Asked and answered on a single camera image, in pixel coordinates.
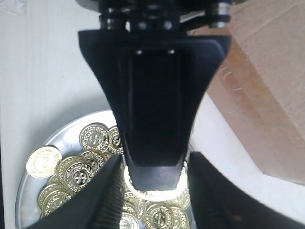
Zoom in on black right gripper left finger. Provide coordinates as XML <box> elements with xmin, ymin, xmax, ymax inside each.
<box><xmin>28</xmin><ymin>155</ymin><xmax>125</xmax><ymax>229</ymax></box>

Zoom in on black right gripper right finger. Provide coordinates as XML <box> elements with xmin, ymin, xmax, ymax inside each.
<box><xmin>78</xmin><ymin>30</ymin><xmax>232</xmax><ymax>191</ymax></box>

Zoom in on gold coin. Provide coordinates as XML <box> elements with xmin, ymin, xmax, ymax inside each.
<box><xmin>143</xmin><ymin>202</ymin><xmax>174</xmax><ymax>229</ymax></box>
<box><xmin>26</xmin><ymin>146</ymin><xmax>62</xmax><ymax>178</ymax></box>
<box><xmin>79</xmin><ymin>123</ymin><xmax>110</xmax><ymax>152</ymax></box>
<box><xmin>119</xmin><ymin>212</ymin><xmax>139</xmax><ymax>229</ymax></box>
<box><xmin>108</xmin><ymin>125</ymin><xmax>123</xmax><ymax>154</ymax></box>
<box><xmin>38</xmin><ymin>184</ymin><xmax>73</xmax><ymax>217</ymax></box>
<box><xmin>56</xmin><ymin>156</ymin><xmax>96</xmax><ymax>193</ymax></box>
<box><xmin>124</xmin><ymin>161</ymin><xmax>188</xmax><ymax>202</ymax></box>

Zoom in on brown cardboard box with slot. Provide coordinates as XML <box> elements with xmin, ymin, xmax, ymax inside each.
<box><xmin>204</xmin><ymin>0</ymin><xmax>305</xmax><ymax>186</ymax></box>

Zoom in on round silver metal plate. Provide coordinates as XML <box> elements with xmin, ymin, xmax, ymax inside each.
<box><xmin>16</xmin><ymin>111</ymin><xmax>196</xmax><ymax>229</ymax></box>

